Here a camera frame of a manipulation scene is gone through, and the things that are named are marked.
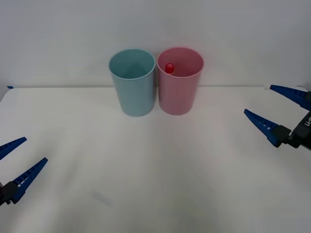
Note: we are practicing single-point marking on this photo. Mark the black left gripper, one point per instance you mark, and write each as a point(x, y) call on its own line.
point(2, 194)

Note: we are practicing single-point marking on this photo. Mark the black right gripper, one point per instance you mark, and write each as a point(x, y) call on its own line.
point(303, 136)

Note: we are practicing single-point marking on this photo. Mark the clear bottle with red cap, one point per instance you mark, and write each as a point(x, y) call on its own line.
point(169, 67)

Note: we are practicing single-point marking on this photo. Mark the pink plastic bin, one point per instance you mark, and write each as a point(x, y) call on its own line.
point(177, 97)

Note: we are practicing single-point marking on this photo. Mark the pale blue plastic bin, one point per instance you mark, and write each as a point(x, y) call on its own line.
point(136, 97)

